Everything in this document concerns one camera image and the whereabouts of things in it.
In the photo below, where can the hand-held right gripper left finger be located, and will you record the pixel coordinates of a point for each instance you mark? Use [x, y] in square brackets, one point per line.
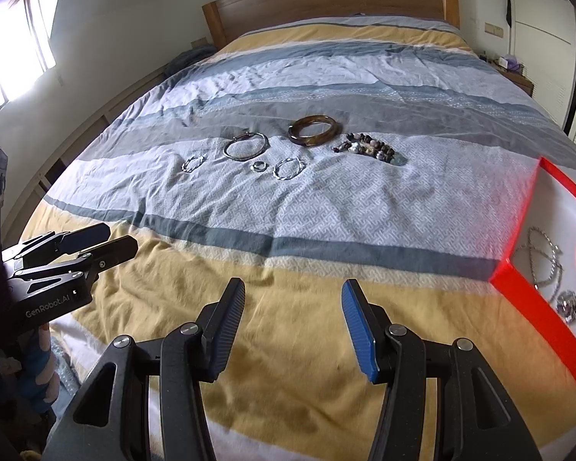
[228, 331]

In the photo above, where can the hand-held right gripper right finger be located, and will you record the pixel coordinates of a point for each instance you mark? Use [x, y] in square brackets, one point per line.
[360, 326]

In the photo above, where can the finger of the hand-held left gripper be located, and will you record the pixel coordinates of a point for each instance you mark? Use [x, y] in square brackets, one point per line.
[86, 235]
[120, 248]

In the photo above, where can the silver bangle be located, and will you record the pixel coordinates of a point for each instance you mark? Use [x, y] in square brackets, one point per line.
[230, 153]

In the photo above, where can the red box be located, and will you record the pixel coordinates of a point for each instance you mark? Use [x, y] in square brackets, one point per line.
[533, 307]

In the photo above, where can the brown bangle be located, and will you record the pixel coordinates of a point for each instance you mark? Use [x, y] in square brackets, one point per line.
[298, 137]

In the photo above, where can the low white shelf unit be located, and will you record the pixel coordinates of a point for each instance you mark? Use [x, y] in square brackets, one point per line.
[101, 120]

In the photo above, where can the striped bed with wooden headboard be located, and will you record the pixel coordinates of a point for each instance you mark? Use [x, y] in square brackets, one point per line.
[288, 221]

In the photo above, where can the grey cloth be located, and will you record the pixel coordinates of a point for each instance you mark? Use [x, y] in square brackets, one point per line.
[187, 60]

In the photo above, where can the window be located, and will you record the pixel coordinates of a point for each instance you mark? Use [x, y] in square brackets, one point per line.
[9, 43]

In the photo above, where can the wooden nightstand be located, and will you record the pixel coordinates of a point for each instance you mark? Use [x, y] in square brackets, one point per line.
[518, 79]

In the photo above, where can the purple box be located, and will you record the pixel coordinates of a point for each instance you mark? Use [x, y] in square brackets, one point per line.
[512, 63]

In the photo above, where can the wooden bed headboard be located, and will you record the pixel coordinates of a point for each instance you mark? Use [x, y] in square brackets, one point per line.
[331, 5]

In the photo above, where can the white wardrobe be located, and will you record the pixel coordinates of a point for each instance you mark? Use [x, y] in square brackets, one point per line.
[552, 24]

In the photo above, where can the wall socket plate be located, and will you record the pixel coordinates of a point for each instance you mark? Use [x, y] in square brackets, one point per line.
[199, 42]

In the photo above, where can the wall switch plate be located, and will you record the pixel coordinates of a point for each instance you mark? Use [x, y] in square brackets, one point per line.
[493, 30]

